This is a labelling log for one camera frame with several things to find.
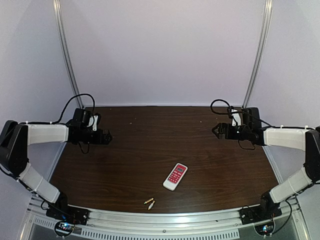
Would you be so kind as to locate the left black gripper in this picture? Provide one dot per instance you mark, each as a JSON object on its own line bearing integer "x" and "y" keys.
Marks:
{"x": 99, "y": 141}

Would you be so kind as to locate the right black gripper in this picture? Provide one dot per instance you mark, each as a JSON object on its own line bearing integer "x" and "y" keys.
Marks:
{"x": 222, "y": 127}

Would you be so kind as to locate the white red remote control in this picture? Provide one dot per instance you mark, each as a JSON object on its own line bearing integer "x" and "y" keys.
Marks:
{"x": 174, "y": 178}

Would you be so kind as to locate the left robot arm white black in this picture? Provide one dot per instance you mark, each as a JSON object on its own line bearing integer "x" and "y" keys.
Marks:
{"x": 15, "y": 139}

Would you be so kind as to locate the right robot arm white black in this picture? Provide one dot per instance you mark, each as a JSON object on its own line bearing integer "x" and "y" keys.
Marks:
{"x": 246, "y": 125}

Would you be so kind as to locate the white-tipped AAA battery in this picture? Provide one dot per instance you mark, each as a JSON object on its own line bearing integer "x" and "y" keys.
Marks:
{"x": 151, "y": 205}

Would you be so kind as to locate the left circuit board with LED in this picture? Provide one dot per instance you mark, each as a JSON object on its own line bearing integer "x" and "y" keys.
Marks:
{"x": 63, "y": 229}

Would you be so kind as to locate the circuit board with led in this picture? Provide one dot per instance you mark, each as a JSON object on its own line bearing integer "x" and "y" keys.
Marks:
{"x": 63, "y": 229}
{"x": 265, "y": 229}

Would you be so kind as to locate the right circuit board with LED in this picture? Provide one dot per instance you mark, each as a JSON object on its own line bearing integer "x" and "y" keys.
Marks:
{"x": 265, "y": 229}

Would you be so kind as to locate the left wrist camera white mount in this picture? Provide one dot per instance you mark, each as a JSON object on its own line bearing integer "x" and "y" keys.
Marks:
{"x": 94, "y": 121}

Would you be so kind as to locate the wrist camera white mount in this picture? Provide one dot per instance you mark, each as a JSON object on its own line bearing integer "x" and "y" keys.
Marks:
{"x": 235, "y": 117}
{"x": 94, "y": 121}

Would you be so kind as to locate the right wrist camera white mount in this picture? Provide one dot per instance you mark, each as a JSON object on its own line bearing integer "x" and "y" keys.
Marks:
{"x": 235, "y": 117}

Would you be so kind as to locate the right aluminium frame post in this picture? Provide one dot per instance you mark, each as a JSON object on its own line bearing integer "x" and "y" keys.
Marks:
{"x": 263, "y": 36}

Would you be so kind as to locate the aluminium frame post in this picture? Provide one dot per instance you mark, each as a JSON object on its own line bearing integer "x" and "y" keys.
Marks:
{"x": 57, "y": 8}
{"x": 263, "y": 36}

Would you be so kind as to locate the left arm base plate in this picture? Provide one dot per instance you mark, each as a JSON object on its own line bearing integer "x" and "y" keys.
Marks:
{"x": 72, "y": 215}

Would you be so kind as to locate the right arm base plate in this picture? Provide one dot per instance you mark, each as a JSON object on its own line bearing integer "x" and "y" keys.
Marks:
{"x": 254, "y": 214}

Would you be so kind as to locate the left aluminium frame post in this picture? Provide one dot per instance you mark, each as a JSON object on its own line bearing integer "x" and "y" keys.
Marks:
{"x": 57, "y": 8}

